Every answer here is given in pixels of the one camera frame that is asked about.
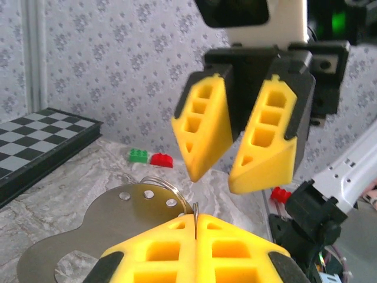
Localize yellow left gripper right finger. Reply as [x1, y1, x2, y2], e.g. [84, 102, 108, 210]
[196, 213, 310, 283]

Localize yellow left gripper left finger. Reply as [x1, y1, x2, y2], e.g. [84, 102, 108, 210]
[87, 213, 197, 283]

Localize small silver split ring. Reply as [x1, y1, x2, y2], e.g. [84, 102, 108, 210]
[193, 202, 200, 239]

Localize grey metal plate with holes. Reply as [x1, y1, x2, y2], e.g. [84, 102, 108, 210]
[16, 182, 189, 283]

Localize large silver split keyring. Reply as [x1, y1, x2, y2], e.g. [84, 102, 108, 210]
[138, 175, 194, 213]

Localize red square toy brick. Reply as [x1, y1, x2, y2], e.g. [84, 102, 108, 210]
[270, 186, 292, 205]

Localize red rounded toy brick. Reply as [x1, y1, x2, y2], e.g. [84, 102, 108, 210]
[149, 153, 174, 169]

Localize green toy brick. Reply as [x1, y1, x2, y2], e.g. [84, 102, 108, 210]
[128, 148, 150, 163]

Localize black grey chessboard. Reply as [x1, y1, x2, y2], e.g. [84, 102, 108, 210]
[0, 107, 104, 209]

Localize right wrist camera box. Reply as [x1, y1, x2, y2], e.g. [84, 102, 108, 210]
[194, 0, 309, 47]

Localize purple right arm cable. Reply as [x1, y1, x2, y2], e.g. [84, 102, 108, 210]
[322, 244, 354, 281]

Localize aluminium corner post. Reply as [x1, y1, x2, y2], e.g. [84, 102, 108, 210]
[25, 0, 49, 114]

